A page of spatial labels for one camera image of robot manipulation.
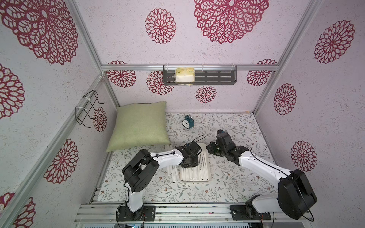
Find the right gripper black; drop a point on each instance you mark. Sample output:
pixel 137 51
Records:
pixel 216 148

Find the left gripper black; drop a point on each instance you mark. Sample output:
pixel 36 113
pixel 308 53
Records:
pixel 195 164

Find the straw group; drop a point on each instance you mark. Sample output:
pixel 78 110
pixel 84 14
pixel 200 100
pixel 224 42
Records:
pixel 196 173
pixel 193 173
pixel 203 166
pixel 187 174

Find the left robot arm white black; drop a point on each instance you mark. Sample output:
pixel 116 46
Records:
pixel 140 170

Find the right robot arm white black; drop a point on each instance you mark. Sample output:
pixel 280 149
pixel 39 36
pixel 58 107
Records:
pixel 295 195

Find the white storage tray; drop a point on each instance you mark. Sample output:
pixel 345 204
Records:
pixel 204 151

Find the wrapped straw left pile edge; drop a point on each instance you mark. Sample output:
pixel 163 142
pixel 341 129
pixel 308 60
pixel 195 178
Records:
pixel 175 174

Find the teal alarm clock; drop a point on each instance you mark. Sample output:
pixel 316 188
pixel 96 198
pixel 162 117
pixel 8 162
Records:
pixel 188 122

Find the green pillow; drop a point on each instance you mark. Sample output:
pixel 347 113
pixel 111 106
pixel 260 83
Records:
pixel 139 125

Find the yellow sponge block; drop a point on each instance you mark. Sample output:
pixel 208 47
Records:
pixel 185 75

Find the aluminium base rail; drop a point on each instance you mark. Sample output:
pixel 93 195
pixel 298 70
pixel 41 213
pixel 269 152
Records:
pixel 182 215

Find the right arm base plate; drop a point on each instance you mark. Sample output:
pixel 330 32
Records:
pixel 243 212

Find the dark metal wall shelf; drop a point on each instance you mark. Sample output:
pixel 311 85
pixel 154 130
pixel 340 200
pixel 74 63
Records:
pixel 203 77

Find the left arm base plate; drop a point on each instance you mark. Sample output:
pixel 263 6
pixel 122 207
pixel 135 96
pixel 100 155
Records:
pixel 146 213

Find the black wire wall rack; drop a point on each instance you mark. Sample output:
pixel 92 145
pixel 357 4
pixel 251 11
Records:
pixel 82 112

